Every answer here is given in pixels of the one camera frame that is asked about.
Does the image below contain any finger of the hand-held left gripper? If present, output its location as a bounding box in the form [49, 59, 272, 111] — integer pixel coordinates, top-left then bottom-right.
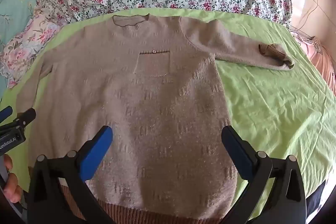
[0, 106, 14, 123]
[12, 108, 37, 130]

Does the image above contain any pink bed sheet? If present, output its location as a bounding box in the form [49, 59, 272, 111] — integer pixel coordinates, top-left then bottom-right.
[297, 35, 336, 98]

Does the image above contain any teal pillow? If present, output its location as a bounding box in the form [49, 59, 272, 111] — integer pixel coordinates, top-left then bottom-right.
[0, 0, 49, 46]

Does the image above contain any beige knitted sweater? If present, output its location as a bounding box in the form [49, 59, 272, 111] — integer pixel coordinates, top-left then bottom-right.
[16, 13, 295, 224]

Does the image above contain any dark blue cloth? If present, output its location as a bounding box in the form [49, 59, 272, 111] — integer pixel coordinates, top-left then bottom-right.
[306, 182, 328, 222]

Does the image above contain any thin wall cable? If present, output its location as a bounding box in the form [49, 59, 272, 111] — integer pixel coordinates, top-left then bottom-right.
[289, 0, 319, 38]

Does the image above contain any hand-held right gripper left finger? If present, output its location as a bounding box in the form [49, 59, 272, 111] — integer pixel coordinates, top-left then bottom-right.
[28, 126, 116, 224]

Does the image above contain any person's left hand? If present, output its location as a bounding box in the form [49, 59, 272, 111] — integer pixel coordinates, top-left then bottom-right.
[0, 154, 23, 204]

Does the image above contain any floral pillow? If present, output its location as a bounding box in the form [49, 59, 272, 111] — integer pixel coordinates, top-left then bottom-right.
[0, 13, 67, 88]

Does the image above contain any green bed sheet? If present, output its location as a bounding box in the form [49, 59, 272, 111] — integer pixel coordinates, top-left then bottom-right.
[0, 9, 335, 214]

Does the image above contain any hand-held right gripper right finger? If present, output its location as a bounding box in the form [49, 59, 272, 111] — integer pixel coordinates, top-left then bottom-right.
[221, 126, 307, 224]

